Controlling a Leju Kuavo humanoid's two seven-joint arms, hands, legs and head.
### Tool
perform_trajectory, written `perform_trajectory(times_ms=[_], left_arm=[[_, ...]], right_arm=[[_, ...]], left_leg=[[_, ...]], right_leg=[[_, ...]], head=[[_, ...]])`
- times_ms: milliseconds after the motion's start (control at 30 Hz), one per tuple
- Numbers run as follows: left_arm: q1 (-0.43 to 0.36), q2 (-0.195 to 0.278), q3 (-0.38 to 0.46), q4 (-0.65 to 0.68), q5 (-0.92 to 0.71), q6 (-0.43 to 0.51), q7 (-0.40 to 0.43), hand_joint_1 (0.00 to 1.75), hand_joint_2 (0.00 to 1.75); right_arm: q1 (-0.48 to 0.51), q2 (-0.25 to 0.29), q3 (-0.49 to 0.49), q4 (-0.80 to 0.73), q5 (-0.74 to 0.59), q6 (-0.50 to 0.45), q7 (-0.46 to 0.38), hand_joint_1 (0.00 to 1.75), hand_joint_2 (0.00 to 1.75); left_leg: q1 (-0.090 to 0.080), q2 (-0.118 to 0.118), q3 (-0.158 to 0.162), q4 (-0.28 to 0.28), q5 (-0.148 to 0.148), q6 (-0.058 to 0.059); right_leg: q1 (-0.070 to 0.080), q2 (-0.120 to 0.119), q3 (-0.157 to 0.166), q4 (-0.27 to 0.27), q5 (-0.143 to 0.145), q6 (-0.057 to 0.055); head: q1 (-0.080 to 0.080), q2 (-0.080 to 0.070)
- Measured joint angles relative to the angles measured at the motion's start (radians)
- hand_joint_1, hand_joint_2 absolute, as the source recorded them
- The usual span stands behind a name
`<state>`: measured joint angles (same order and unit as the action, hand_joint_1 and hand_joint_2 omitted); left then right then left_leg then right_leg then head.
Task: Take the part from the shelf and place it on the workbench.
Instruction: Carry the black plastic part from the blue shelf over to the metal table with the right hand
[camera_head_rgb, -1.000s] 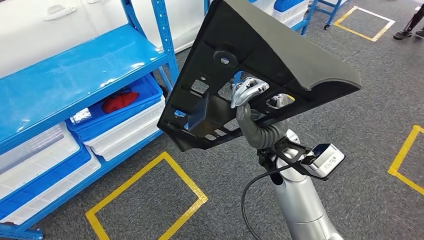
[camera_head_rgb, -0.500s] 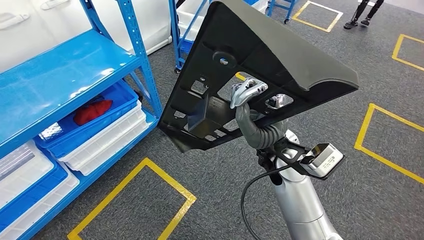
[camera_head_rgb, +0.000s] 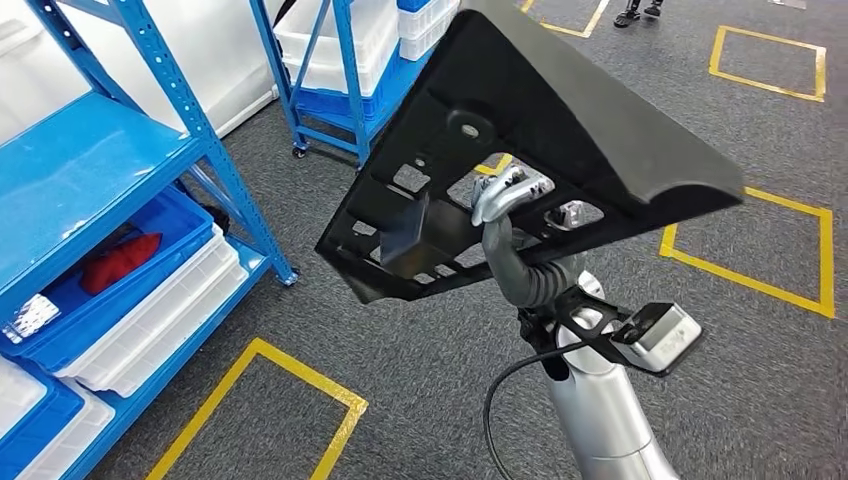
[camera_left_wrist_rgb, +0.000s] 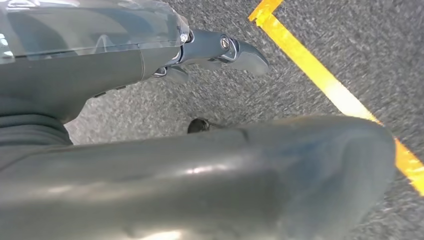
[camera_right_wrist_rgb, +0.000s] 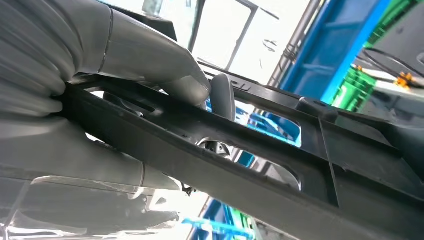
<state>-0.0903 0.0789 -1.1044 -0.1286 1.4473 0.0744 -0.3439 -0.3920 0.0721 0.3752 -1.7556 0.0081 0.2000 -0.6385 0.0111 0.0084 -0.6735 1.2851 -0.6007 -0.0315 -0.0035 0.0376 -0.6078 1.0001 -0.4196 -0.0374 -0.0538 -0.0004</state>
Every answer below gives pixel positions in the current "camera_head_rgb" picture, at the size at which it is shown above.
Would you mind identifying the silver foil bag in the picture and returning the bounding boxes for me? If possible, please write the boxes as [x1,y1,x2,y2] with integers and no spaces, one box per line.
[3,294,61,344]

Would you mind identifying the small white plastic bin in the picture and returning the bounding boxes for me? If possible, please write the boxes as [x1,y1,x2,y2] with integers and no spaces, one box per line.
[397,0,462,62]

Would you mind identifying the large white plastic bin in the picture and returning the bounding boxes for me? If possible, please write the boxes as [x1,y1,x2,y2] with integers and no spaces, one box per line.
[273,0,401,97]

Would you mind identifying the blue metal shelf rack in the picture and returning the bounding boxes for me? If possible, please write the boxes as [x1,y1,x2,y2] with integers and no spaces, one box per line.
[248,0,462,170]
[0,0,299,480]

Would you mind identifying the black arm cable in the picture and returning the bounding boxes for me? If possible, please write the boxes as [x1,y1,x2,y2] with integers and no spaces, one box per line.
[482,341,591,480]

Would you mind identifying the black plastic licence plate frame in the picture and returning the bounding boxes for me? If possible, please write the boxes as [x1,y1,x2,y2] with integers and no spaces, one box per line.
[314,0,747,306]

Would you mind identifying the red cloth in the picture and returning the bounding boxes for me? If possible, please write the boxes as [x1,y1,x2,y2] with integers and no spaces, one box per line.
[79,231,164,296]

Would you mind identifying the blue plastic bin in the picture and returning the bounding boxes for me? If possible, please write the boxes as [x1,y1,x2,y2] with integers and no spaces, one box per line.
[0,380,84,480]
[0,187,217,376]
[291,46,432,124]

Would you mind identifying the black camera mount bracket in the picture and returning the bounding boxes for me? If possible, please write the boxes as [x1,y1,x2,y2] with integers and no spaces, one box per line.
[519,284,674,379]

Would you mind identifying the person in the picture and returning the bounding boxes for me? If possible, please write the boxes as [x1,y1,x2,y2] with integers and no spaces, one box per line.
[612,0,664,29]

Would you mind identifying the white car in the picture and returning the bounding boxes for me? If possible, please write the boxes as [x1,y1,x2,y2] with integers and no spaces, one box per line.
[0,0,280,144]

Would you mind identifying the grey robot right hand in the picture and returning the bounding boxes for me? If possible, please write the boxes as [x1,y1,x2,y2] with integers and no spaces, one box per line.
[470,165,588,309]

